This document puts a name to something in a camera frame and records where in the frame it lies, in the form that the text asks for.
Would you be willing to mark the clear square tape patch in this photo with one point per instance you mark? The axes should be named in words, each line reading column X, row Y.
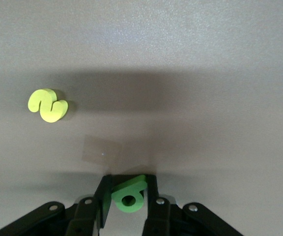
column 99, row 147

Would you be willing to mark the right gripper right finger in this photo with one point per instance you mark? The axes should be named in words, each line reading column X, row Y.
column 158, row 216

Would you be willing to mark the green foam letter b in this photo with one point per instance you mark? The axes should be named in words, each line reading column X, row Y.
column 131, row 185

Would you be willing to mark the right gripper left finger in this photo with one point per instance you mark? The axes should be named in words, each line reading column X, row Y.
column 87, row 216

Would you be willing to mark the yellow foam letter s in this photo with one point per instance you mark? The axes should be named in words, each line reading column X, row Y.
column 58, row 108

